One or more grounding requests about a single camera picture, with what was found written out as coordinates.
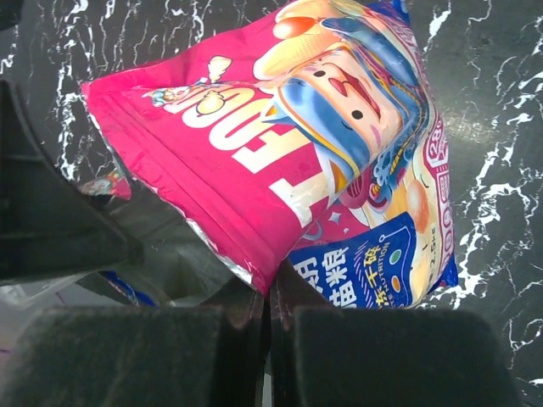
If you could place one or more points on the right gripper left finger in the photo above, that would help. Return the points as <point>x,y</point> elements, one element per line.
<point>209,355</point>

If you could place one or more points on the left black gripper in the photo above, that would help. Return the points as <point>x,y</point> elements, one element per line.
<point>49,145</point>

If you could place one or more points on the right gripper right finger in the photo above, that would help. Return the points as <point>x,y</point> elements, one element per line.
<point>325,356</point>

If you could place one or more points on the pink pet food bag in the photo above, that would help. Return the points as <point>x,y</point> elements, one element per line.
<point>310,135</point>

